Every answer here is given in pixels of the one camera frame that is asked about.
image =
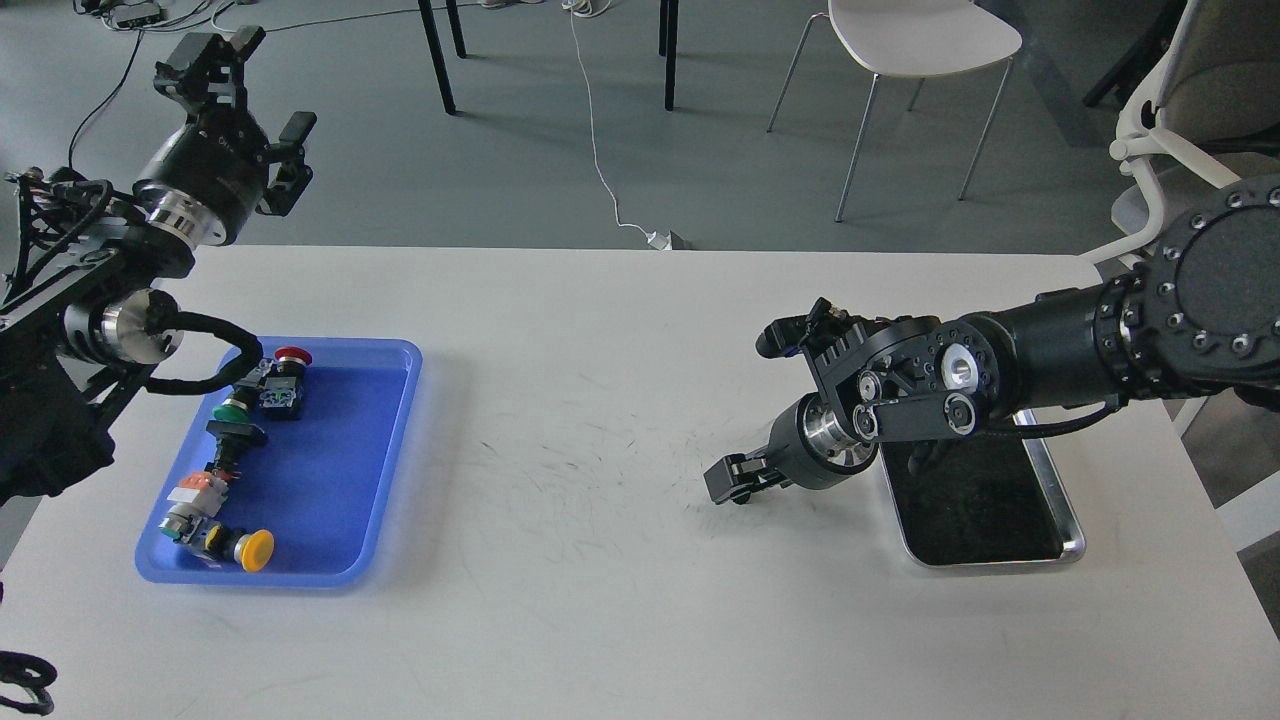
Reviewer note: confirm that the black table leg left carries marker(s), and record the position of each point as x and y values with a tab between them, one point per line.
427	18

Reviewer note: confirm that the white plastic chair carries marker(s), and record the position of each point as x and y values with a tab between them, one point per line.
917	40

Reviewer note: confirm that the blue plastic tray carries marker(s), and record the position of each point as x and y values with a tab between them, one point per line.
320	484

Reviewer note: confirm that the red push button switch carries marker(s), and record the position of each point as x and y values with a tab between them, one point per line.
275	387

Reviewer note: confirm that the green push button switch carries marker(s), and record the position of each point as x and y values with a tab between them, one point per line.
234	436

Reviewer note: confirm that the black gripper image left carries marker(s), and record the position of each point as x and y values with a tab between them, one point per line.
198	189

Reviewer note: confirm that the grey white office chair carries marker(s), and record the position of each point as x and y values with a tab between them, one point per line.
1204	117

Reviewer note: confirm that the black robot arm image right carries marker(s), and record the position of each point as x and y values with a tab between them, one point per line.
1197	317

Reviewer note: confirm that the silver metal tray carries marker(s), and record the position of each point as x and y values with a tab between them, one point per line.
990	504

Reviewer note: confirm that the orange white switch module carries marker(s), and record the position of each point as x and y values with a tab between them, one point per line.
194	502

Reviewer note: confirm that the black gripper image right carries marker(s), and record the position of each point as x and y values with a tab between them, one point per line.
806	447

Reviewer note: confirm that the yellow push button switch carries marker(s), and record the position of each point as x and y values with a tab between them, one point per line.
251	551

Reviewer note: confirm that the black table leg right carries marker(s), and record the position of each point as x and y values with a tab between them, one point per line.
669	12

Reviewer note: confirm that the black table leg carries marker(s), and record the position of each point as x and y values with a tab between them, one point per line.
669	12
427	18

